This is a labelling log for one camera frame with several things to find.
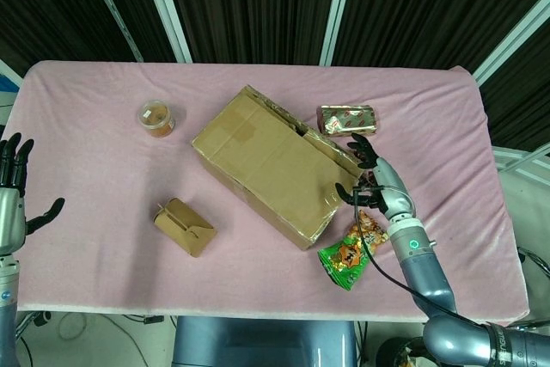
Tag clear jar with orange contents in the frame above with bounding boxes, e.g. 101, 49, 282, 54
136, 99, 176, 139

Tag thin white frame post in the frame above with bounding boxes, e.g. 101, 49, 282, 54
79, 0, 144, 63

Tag gold foil wrapped package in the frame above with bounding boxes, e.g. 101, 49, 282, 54
316, 104, 382, 138

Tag wide white frame post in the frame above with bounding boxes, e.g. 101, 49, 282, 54
137, 0, 193, 64

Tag green orange snack bag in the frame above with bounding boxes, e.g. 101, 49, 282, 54
316, 210, 394, 292

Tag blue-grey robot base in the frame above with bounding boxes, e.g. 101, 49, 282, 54
171, 316, 358, 367

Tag large brown cardboard box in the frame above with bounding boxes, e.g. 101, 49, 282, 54
191, 85, 362, 252

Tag slanted white frame post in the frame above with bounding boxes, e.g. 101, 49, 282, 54
470, 0, 550, 87

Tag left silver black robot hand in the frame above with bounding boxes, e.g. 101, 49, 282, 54
0, 132, 66, 256

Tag white frame rail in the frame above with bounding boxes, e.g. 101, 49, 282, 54
492, 145, 550, 173

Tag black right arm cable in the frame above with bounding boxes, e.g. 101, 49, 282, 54
351, 184, 486, 325

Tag white blue panel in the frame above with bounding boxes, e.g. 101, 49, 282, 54
0, 58, 23, 107

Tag black round bin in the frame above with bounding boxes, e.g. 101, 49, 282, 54
376, 335, 431, 367

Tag small kraft paper gable box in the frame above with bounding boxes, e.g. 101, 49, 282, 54
152, 197, 219, 260

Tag pink tablecloth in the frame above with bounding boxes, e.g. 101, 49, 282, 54
0, 59, 532, 325

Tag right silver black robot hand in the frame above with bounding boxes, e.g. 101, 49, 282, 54
334, 132, 418, 217

